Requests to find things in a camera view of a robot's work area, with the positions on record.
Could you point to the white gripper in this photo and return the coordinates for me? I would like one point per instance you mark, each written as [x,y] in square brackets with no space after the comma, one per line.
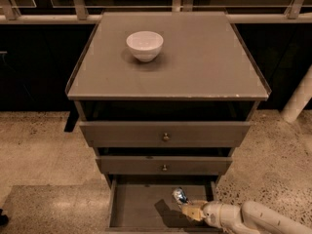
[212,214]

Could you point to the blue silver redbull can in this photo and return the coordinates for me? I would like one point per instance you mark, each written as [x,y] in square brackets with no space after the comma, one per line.
[180,196]

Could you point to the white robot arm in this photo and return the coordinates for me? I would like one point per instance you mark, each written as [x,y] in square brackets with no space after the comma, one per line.
[268,189]

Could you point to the brass middle drawer knob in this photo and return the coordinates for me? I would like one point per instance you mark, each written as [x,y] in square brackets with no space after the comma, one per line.
[164,168]

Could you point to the brass drawer knob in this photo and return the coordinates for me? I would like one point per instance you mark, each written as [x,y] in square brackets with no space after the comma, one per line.
[166,137]
[164,168]

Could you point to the grey open bottom drawer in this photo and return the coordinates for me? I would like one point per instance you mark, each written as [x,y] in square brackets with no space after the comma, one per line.
[144,204]

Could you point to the brass top drawer knob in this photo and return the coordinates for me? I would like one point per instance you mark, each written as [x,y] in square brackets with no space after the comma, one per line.
[166,137]

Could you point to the grey middle drawer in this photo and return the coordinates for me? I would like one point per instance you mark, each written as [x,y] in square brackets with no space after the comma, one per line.
[152,165]

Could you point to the grey drawer cabinet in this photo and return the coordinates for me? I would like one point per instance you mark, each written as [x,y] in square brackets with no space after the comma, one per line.
[203,73]

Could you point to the grey top drawer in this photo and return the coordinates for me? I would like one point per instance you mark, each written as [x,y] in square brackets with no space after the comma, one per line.
[149,134]

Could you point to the white ceramic bowl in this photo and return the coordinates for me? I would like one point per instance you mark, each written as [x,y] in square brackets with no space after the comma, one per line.
[145,45]

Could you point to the black shoe tip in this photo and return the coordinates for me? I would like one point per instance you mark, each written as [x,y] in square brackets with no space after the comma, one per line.
[3,218]

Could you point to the metal window railing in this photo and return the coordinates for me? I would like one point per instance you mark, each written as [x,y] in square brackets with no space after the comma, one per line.
[88,11]

